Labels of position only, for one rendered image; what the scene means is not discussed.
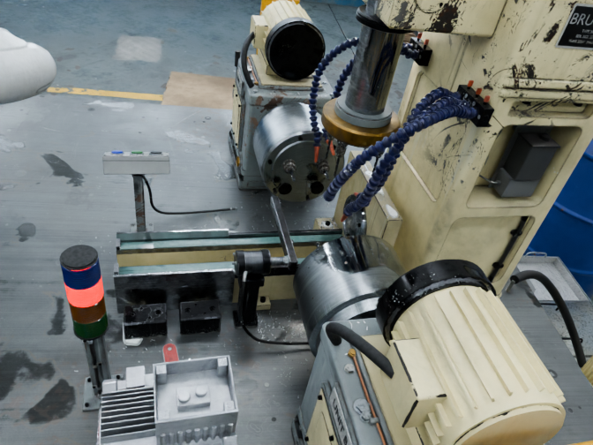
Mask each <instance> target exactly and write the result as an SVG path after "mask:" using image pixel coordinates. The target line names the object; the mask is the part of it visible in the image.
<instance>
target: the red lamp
mask: <svg viewBox="0 0 593 445"><path fill-rule="evenodd" d="M64 285H65V284H64ZM65 289H66V293H67V298H68V301H69V302H70V303H71V304H72V305H74V306H76V307H89V306H91V305H95V304H96V303H98V302H99V301H100V300H101V299H102V297H103V287H102V280H101V279H100V281H99V282H98V283H97V284H96V285H95V286H93V287H91V288H89V289H85V290H74V289H71V288H69V287H68V286H66V285H65Z"/></svg>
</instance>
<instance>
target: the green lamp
mask: <svg viewBox="0 0 593 445"><path fill-rule="evenodd" d="M71 318H72V317H71ZM72 322H73V326H74V330H75V332H76V333H77V335H78V336H81V337H84V338H94V337H97V336H99V335H101V334H102V333H103V332H104V331H105V330H106V328H107V326H108V317H107V311H106V312H105V314H104V315H103V316H102V317H101V318H100V319H99V320H98V321H96V322H93V323H88V324H83V323H78V322H76V321H75V320H74V319H72Z"/></svg>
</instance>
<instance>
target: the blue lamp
mask: <svg viewBox="0 0 593 445"><path fill-rule="evenodd" d="M60 265H61V264H60ZM61 269H62V273H63V278H64V283H65V285H66V286H68V287H69V288H71V289H74V290H85V289H89V288H91V287H93V286H95V285H96V284H97V283H98V282H99V281H100V279H101V269H100V262H99V256H98V260H97V261H96V262H95V263H94V264H93V266H92V267H90V268H88V269H85V270H81V271H71V270H69V269H66V268H64V267H63V266H62V265H61Z"/></svg>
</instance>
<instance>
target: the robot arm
mask: <svg viewBox="0 0 593 445"><path fill-rule="evenodd" d="M55 77H56V63H55V61H54V59H53V57H52V56H51V55H50V54H49V52H48V51H47V50H45V49H44V48H42V47H41V46H39V45H36V44H34V43H31V42H25V41H24V40H22V39H20V38H18V37H16V36H14V35H13V34H11V33H10V32H9V31H8V30H6V29H4V28H1V27H0V104H6V103H12V102H19V101H22V100H25V99H28V98H31V97H34V96H36V95H38V94H41V93H43V92H44V91H46V90H47V89H48V88H49V86H50V85H51V84H52V83H53V81H54V79H55Z"/></svg>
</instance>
